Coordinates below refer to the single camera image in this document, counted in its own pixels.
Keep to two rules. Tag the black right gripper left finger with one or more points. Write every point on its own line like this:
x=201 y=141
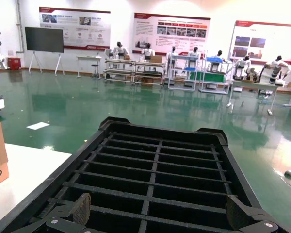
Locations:
x=81 y=208

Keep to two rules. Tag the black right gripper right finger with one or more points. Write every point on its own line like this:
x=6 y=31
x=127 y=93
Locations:
x=235 y=213

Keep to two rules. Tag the black slotted divider container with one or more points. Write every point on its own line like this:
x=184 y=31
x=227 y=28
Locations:
x=184 y=174

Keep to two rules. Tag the small background cardboard box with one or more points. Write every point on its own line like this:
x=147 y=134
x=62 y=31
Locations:
x=126 y=58

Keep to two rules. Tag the red box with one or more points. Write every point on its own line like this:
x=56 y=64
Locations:
x=14 y=63

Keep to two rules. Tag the large background cardboard box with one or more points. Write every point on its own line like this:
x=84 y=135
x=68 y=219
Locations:
x=156 y=59

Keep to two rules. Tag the small grey floor object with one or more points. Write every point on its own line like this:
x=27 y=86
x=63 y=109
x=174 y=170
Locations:
x=288 y=173

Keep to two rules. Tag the white paper sheet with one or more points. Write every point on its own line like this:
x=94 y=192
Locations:
x=37 y=126

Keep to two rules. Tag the long white work table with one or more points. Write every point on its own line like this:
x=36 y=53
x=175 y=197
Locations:
x=254 y=83

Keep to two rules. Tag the rack with blue tray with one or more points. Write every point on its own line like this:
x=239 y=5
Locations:
x=213 y=77

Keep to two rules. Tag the black stool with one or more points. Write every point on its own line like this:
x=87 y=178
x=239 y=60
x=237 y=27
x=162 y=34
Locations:
x=95 y=65

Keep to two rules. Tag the white humanoid robot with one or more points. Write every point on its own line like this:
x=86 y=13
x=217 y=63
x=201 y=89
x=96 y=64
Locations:
x=148 y=52
x=195 y=54
x=172 y=55
x=219 y=53
x=243 y=63
x=121 y=50
x=279 y=63

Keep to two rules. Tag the small white desk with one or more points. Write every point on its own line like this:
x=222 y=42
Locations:
x=88 y=57

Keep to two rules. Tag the metal workbench with shelves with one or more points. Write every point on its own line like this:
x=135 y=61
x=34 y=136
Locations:
x=148 y=63
x=117 y=61

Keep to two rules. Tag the white tube shelf rack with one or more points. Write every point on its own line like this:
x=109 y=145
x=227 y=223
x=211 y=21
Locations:
x=169 y=72

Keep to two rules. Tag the black display on stand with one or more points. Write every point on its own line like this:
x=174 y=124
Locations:
x=43 y=40

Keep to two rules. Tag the wall poster with grey icons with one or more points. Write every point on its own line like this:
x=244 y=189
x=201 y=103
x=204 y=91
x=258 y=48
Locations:
x=87 y=24

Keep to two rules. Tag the wall poster with dark photos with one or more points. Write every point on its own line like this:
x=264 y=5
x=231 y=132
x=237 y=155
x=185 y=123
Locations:
x=276 y=31

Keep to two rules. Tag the wall poster with photo row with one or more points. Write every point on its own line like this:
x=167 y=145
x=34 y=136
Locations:
x=145 y=29

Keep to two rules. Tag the grey wall pipe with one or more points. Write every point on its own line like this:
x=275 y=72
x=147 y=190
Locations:
x=20 y=24

